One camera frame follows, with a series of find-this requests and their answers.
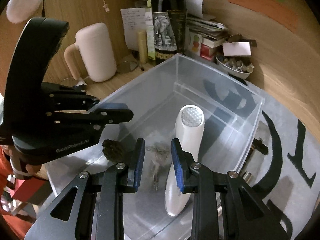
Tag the clear plastic storage bin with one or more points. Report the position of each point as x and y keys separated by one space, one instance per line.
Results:
x=214 y=116

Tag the stack of books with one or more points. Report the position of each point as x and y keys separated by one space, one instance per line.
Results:
x=203 y=38

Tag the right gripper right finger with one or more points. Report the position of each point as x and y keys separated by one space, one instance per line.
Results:
x=245 y=216

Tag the pine cone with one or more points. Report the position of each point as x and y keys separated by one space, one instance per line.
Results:
x=113 y=151

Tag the grey rug with black letters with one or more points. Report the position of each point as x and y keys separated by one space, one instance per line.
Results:
x=287 y=179

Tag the metal cylinder tube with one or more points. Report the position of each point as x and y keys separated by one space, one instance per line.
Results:
x=247 y=177

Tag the white cardboard box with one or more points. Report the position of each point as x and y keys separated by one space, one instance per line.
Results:
x=236 y=49

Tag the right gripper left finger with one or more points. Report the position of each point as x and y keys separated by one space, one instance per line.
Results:
x=91 y=205

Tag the white handheld massager device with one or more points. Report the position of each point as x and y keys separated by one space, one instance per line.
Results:
x=185 y=159

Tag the white handwritten paper note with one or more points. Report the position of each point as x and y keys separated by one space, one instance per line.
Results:
x=133 y=21

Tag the yellow tube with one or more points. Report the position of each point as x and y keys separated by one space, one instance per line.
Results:
x=142 y=46

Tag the orange sticky note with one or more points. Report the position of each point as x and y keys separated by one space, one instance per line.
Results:
x=273 y=9

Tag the left hand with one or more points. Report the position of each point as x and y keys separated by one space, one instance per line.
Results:
x=20 y=169

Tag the white bowl of small items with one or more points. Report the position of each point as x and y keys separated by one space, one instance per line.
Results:
x=235 y=68

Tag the white fluffy item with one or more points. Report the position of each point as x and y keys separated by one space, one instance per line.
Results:
x=21 y=10

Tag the green spray bottle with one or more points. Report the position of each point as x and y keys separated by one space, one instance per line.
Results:
x=149 y=31

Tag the dark wine bottle elephant label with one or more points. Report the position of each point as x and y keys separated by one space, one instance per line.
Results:
x=169 y=25

